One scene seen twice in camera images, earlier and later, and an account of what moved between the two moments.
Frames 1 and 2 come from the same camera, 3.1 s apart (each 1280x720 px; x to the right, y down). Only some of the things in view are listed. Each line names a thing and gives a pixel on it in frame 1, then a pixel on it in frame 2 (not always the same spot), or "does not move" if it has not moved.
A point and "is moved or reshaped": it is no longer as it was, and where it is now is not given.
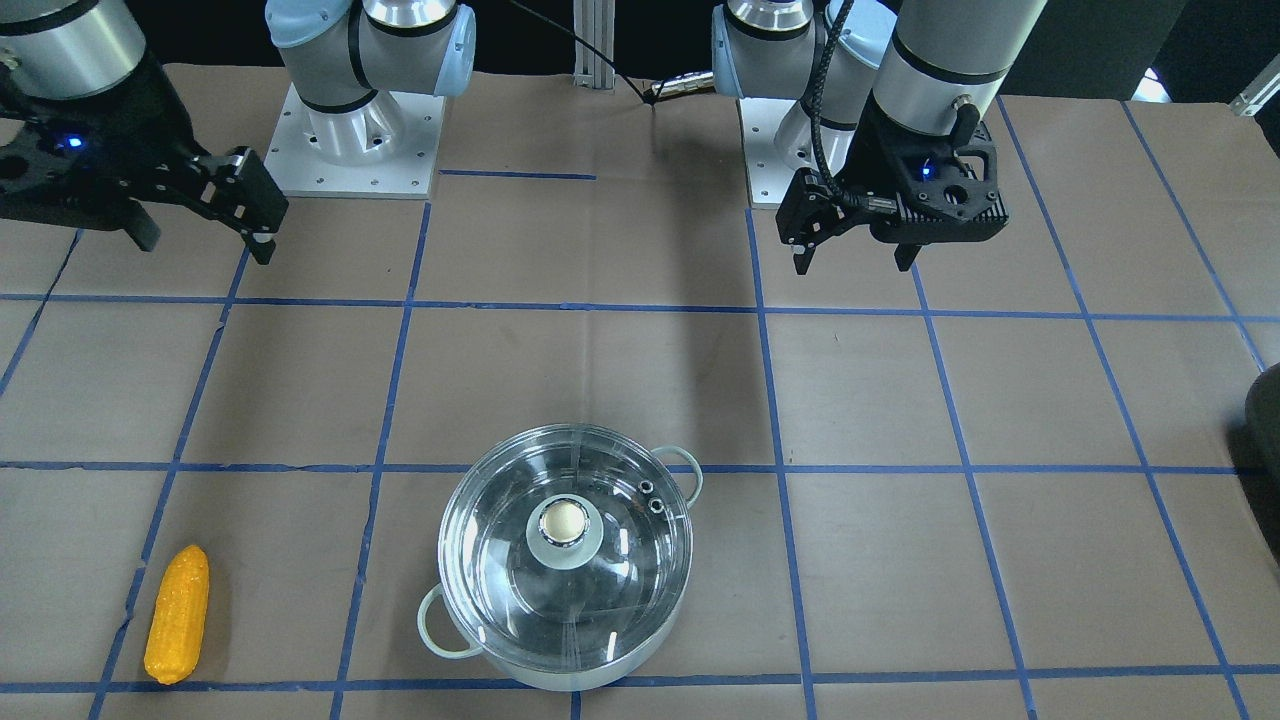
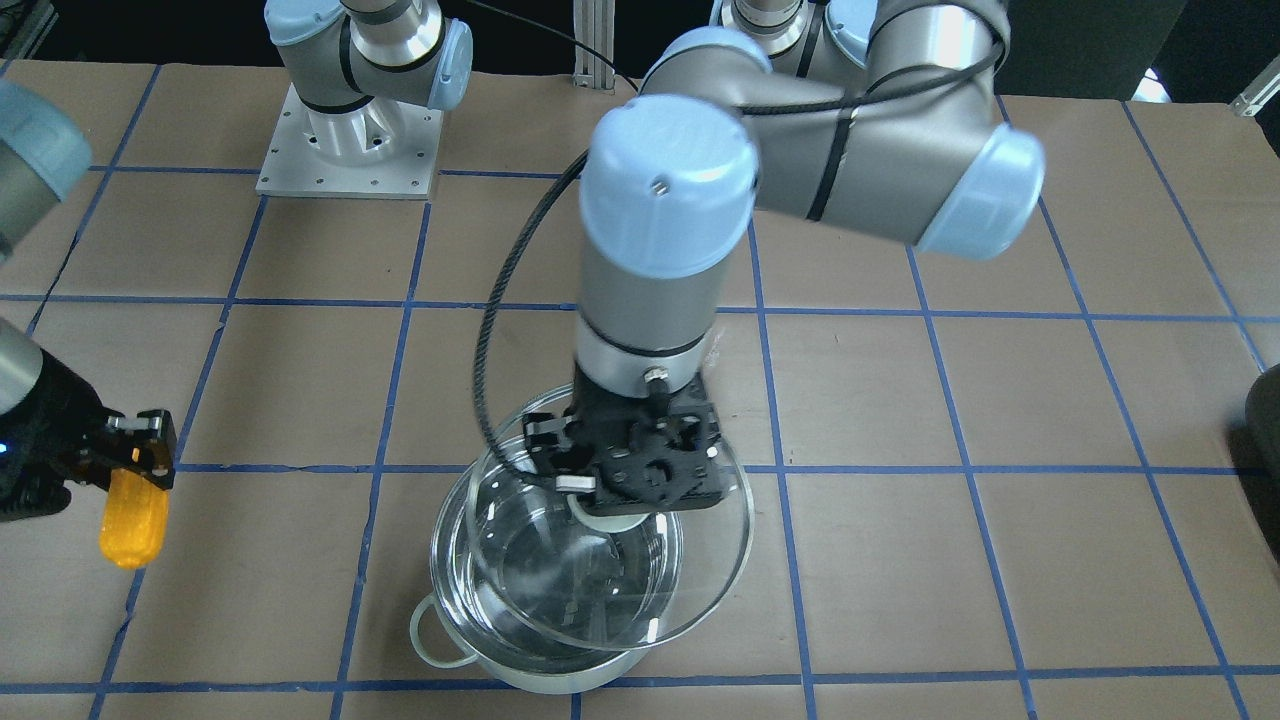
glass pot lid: x=565 y=548 is moved or reshaped
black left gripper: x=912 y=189 -> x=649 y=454
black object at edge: x=1260 y=465 does not move
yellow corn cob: x=180 y=617 -> x=135 y=519
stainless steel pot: x=564 y=555 does not move
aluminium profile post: x=594 y=23 does not move
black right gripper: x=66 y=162 -> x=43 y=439
